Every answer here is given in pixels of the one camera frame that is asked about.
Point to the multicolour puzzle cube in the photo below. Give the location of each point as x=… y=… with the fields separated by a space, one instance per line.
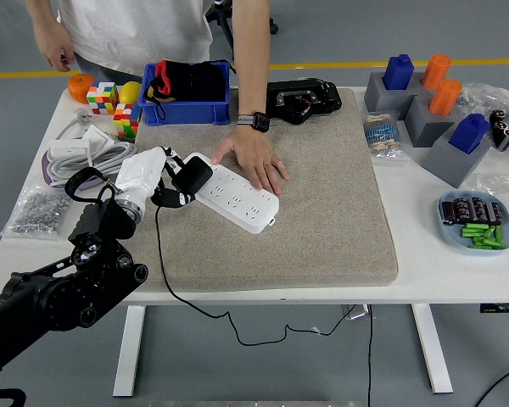
x=102 y=98
x=126 y=118

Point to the orange plastic cylinder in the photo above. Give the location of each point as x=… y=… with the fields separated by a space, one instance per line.
x=445 y=97
x=436 y=72

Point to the white table leg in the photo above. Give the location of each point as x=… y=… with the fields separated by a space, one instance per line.
x=432 y=352
x=129 y=352

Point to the white rectangular block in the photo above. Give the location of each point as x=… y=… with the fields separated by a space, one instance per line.
x=68 y=149

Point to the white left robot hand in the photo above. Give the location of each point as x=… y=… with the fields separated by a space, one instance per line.
x=142 y=174

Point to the grey-brown mat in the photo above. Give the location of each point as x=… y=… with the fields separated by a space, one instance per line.
x=280 y=246

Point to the black table control panel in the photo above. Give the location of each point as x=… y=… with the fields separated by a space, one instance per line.
x=502 y=308

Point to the green cylinder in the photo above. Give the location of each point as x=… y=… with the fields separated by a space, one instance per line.
x=482 y=240
x=474 y=232
x=475 y=226
x=488 y=246
x=499 y=233

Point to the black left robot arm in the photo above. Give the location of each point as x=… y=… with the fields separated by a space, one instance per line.
x=68 y=292

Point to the grey block holder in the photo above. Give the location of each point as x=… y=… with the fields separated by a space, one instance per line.
x=424 y=127
x=449 y=163
x=377 y=99

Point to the light blue tray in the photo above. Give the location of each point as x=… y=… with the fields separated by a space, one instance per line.
x=449 y=237

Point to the person's left hand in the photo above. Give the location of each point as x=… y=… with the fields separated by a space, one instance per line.
x=252 y=150

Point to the black plug adapter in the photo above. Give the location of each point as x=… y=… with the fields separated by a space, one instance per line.
x=193 y=174

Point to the person's left forearm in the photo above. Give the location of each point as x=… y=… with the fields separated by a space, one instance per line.
x=250 y=59

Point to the person's right hand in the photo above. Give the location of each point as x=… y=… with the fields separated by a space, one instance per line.
x=57 y=48

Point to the black and red fabric pouches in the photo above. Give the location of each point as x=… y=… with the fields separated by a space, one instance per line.
x=203 y=82

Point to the person's torso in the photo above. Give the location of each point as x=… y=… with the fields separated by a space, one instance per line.
x=131 y=29

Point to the crumpled clear plastic bag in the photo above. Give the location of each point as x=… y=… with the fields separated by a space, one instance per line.
x=502 y=184
x=483 y=95

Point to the orange fruit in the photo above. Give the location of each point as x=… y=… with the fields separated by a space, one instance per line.
x=78 y=87

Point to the white square plate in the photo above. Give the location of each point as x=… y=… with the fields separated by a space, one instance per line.
x=97 y=140

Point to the yellow lemon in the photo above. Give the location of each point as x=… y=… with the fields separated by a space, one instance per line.
x=129 y=92

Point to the black electronic device housing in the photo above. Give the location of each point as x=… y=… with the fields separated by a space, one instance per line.
x=318 y=99

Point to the blue plastic bin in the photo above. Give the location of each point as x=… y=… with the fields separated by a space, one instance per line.
x=186 y=113

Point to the clear bag of resistors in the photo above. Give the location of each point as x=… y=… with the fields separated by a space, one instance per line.
x=382 y=135

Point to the blue plastic block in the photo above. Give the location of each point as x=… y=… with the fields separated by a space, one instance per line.
x=398 y=72
x=468 y=133

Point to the clear bag of metal nuts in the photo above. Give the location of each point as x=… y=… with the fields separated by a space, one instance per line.
x=34 y=212

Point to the white power strip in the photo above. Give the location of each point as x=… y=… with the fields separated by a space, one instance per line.
x=246 y=207

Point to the black capacitor white print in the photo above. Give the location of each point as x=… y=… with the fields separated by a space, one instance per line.
x=494 y=212
x=462 y=210
x=448 y=212
x=478 y=208

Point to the silver bracket under table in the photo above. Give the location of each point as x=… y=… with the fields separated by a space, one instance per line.
x=358 y=311

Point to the person's right forearm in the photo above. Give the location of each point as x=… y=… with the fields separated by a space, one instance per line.
x=44 y=15

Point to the black wristwatch striped band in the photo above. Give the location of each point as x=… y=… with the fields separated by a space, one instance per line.
x=261 y=122

